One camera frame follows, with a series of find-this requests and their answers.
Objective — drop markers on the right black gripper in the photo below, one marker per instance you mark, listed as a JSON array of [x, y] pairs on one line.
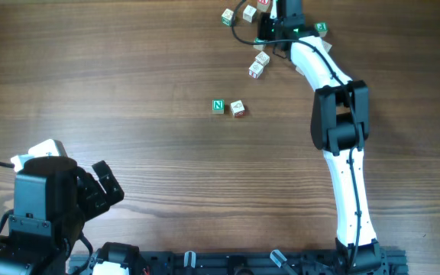
[[262, 27]]

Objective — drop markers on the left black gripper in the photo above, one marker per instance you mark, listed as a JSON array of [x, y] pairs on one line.
[[91, 192]]

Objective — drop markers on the wooden block green letter Y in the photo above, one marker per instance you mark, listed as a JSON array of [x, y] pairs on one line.
[[259, 44]]

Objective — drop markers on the wooden block red letter A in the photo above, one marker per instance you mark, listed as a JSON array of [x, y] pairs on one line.
[[237, 109]]

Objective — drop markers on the wooden block green letter N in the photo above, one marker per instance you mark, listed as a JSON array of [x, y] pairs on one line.
[[218, 106]]

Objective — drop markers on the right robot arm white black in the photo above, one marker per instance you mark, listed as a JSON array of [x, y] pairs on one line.
[[339, 129]]

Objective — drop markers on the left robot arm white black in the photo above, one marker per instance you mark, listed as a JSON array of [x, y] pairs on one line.
[[53, 200]]

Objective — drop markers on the wooden block red top edge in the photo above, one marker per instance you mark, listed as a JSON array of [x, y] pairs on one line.
[[263, 5]]

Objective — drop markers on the wooden block red edge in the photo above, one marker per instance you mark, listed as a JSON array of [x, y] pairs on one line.
[[263, 5], [255, 69]]

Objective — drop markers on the wooden block plain top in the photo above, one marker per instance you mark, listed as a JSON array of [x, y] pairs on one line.
[[249, 13]]

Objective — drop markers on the wooden block plain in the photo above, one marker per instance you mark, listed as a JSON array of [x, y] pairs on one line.
[[262, 58], [249, 13], [299, 71]]

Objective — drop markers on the wooden block plain middle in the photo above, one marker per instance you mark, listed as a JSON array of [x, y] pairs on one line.
[[262, 58]]

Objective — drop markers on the wooden block red edge lower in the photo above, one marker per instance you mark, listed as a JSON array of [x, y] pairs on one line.
[[255, 69]]

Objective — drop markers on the wooden block green corner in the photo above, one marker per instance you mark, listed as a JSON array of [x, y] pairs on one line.
[[228, 17]]

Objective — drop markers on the wooden block plain lower right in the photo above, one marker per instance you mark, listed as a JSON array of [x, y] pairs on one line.
[[299, 71]]

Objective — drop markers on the wooden block green letter right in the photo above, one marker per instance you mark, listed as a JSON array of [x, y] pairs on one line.
[[321, 28]]

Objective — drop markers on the wooden block far right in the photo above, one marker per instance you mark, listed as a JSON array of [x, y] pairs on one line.
[[326, 46]]

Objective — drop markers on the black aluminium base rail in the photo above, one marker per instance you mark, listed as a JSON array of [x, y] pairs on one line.
[[305, 263]]

